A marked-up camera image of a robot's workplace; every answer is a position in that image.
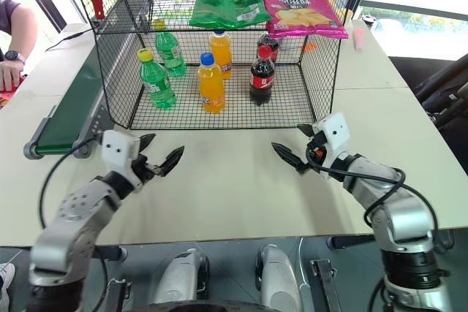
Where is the small pink bottle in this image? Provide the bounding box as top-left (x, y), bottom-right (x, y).
top-left (352, 27), bottom-right (366, 51)

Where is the silver left robot leg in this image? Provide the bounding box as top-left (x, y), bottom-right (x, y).
top-left (151, 247), bottom-right (211, 306)

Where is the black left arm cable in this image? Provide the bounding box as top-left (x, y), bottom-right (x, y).
top-left (39, 134), bottom-right (110, 293)

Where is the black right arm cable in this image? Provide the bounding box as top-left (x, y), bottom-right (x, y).
top-left (305, 146), bottom-right (440, 248)

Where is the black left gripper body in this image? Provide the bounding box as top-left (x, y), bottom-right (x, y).
top-left (128, 137), bottom-right (165, 182)

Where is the pink chips bag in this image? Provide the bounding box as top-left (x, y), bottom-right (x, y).
top-left (261, 0), bottom-right (350, 40)

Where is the silver right robot leg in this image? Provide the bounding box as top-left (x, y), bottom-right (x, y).
top-left (254, 243), bottom-right (303, 312)

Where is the thin black power cable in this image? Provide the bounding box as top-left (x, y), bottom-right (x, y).
top-left (45, 28), bottom-right (94, 52)

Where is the black metal bracket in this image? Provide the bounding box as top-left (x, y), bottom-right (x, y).
top-left (105, 277), bottom-right (133, 312)
top-left (309, 258), bottom-right (345, 312)

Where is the person's hand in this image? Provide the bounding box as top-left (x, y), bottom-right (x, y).
top-left (0, 59), bottom-right (25, 93)

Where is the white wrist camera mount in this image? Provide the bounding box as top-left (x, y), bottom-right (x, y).
top-left (312, 112), bottom-right (351, 178)
top-left (101, 129), bottom-right (144, 193)

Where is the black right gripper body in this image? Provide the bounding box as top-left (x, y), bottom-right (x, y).
top-left (305, 132), bottom-right (328, 175)

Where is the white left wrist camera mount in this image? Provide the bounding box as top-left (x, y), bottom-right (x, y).
top-left (101, 129), bottom-right (144, 193)

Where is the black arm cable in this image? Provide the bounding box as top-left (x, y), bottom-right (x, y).
top-left (39, 134), bottom-right (110, 293)
top-left (305, 146), bottom-right (440, 248)

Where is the silver robot leg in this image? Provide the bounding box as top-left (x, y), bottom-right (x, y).
top-left (151, 247), bottom-right (211, 306)
top-left (254, 243), bottom-right (303, 312)

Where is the black wire cage shelf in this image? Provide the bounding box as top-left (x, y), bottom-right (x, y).
top-left (65, 0), bottom-right (367, 132)

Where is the green chips bag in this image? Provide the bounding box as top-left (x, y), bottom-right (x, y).
top-left (188, 0), bottom-right (273, 31)

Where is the green soda bottle yellow cap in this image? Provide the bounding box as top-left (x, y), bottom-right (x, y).
top-left (137, 49), bottom-right (178, 111)
top-left (153, 19), bottom-right (188, 79)

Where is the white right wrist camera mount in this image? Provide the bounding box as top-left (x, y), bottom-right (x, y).
top-left (312, 112), bottom-right (351, 178)

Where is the orange soda bottle blue cap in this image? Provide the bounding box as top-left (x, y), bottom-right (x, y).
top-left (208, 29), bottom-right (234, 80)
top-left (197, 52), bottom-right (227, 115)

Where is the black chair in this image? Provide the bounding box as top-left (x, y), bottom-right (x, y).
top-left (388, 52), bottom-right (468, 178)

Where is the cola bottle red cap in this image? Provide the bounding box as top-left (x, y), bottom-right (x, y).
top-left (249, 45), bottom-right (276, 106)
top-left (256, 31), bottom-right (281, 64)

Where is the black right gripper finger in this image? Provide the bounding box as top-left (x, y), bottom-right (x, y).
top-left (296, 123), bottom-right (316, 140)
top-left (271, 142), bottom-right (311, 177)

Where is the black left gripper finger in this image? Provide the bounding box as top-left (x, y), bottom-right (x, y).
top-left (158, 145), bottom-right (186, 178)
top-left (140, 133), bottom-right (157, 153)

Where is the green conveyor belt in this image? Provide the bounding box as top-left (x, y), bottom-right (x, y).
top-left (23, 0), bottom-right (155, 161)

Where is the dark wristwatch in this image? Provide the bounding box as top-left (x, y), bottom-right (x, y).
top-left (4, 50), bottom-right (28, 65)

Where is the red snack package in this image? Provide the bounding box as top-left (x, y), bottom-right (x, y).
top-left (0, 75), bottom-right (27, 109)

